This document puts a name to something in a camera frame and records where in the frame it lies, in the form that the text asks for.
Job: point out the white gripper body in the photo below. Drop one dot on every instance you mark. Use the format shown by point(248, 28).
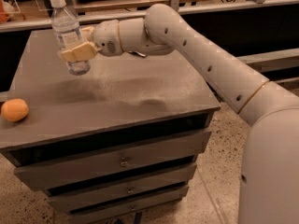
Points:
point(106, 36)

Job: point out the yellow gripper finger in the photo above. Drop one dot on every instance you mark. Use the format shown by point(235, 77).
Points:
point(87, 33)
point(82, 52)

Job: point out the clear plastic water bottle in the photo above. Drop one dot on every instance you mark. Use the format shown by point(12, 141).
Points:
point(66, 28)

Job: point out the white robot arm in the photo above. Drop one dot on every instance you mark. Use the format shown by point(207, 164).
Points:
point(269, 189)

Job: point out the clear acrylic box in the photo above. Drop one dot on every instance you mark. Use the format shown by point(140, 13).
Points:
point(8, 9)

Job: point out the orange fruit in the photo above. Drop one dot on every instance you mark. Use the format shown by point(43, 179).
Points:
point(14, 110)

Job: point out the grey drawer cabinet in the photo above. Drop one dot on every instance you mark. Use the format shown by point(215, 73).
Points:
point(122, 100)

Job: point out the top grey drawer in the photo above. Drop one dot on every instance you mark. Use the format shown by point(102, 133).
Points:
point(90, 165)

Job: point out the grey drawer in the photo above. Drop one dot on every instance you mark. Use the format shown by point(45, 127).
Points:
point(130, 205)
point(126, 184)
point(90, 165)

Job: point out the middle grey drawer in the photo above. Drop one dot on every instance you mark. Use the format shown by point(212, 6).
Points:
point(126, 184)

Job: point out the bottom grey drawer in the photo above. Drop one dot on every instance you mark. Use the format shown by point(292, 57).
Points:
point(130, 205)

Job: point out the metal railing frame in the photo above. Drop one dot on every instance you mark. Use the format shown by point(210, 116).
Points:
point(96, 11)

